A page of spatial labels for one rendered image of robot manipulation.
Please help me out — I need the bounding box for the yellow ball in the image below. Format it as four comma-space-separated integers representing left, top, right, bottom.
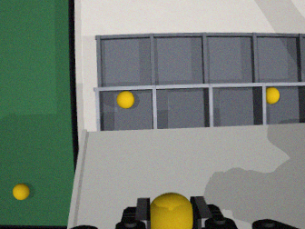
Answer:
150, 193, 192, 229
116, 91, 134, 109
13, 184, 30, 200
266, 87, 280, 104

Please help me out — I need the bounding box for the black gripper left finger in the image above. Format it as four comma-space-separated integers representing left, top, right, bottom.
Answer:
71, 198, 151, 229

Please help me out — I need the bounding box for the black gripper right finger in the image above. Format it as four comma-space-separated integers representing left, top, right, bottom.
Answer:
190, 196, 299, 229

